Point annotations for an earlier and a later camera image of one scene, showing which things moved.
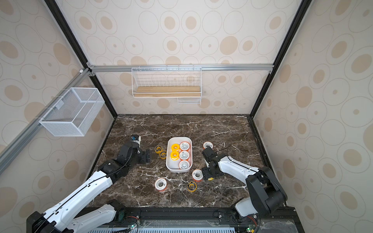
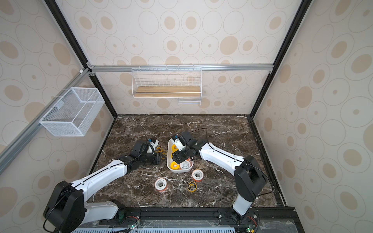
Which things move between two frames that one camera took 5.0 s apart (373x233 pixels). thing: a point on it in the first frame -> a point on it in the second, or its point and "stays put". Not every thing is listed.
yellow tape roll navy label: [158, 149] stays put
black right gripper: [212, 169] -> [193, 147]
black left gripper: [144, 158] -> [157, 158]
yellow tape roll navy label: [192, 186] stays put
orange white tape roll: [161, 184] stays put
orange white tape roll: [184, 164] stays put
